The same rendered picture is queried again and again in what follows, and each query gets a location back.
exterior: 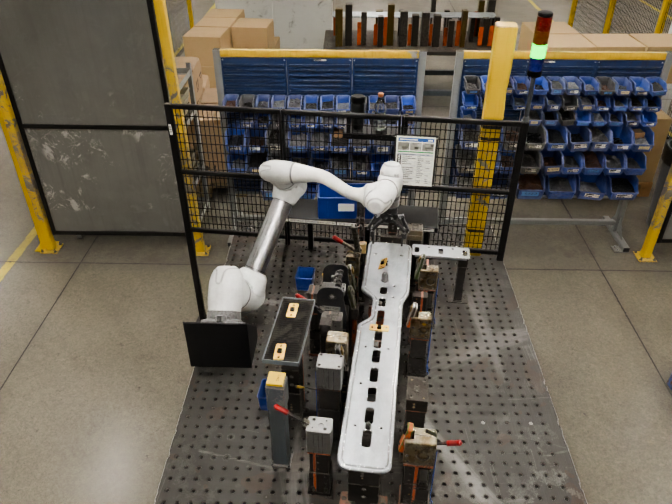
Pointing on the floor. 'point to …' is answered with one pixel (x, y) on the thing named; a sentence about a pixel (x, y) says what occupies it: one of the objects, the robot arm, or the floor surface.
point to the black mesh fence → (329, 171)
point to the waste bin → (661, 178)
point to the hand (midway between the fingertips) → (387, 241)
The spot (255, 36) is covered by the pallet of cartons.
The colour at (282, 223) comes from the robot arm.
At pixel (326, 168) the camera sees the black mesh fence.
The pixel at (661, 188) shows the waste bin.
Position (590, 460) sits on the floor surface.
